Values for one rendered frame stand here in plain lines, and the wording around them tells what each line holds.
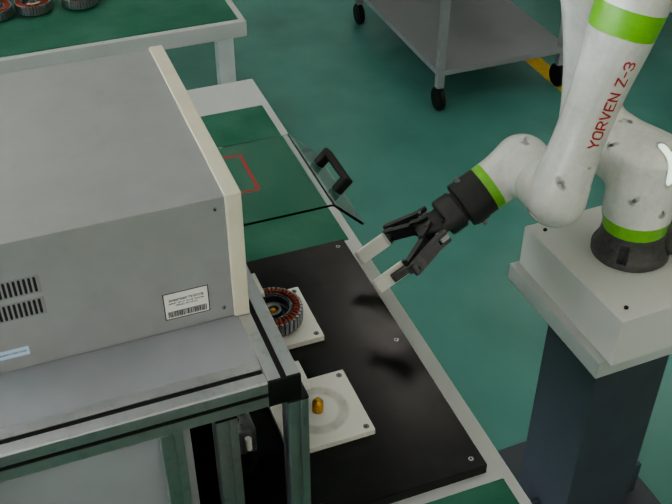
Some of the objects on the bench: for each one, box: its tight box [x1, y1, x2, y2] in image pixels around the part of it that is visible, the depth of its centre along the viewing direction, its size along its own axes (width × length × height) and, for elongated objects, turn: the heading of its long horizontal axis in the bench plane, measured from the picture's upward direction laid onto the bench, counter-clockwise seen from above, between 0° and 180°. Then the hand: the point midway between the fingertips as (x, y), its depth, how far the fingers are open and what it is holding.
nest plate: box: [268, 369, 375, 453], centre depth 164 cm, size 15×15×1 cm
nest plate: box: [282, 287, 324, 349], centre depth 182 cm, size 15×15×1 cm
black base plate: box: [190, 239, 487, 504], centre depth 174 cm, size 47×64×2 cm
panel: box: [182, 429, 200, 504], centre depth 157 cm, size 1×66×30 cm, turn 21°
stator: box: [263, 287, 303, 337], centre depth 181 cm, size 11×11×4 cm
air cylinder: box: [238, 412, 257, 455], centre depth 159 cm, size 5×8×6 cm
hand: (371, 269), depth 183 cm, fingers open, 13 cm apart
